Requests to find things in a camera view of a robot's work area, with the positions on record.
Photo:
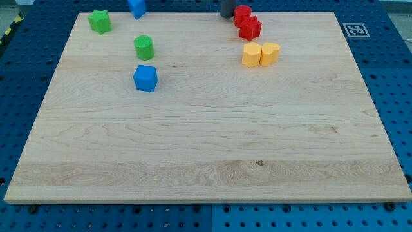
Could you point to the grey cylindrical pusher tip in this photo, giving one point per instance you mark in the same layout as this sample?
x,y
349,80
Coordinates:
x,y
227,8

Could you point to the green star block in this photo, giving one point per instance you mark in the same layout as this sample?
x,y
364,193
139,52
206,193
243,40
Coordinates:
x,y
99,21

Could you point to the red star block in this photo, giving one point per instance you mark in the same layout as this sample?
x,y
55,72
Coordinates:
x,y
250,28

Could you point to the red cylinder block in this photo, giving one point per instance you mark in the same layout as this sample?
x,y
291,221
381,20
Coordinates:
x,y
241,12

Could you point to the yellow hexagon block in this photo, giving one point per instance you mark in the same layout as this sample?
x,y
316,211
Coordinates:
x,y
251,54

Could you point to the yellow heart block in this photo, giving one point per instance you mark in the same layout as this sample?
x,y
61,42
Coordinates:
x,y
269,53

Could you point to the blue block at top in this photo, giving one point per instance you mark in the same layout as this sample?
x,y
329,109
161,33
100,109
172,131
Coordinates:
x,y
137,8

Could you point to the green cylinder block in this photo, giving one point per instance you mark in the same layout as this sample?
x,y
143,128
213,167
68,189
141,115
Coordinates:
x,y
144,47

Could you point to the blue cube block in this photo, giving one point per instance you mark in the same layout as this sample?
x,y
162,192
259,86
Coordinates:
x,y
145,78

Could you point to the black white fiducial marker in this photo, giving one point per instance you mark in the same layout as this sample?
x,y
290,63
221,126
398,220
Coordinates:
x,y
356,30

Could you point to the wooden board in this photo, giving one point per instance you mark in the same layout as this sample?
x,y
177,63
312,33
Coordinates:
x,y
303,129

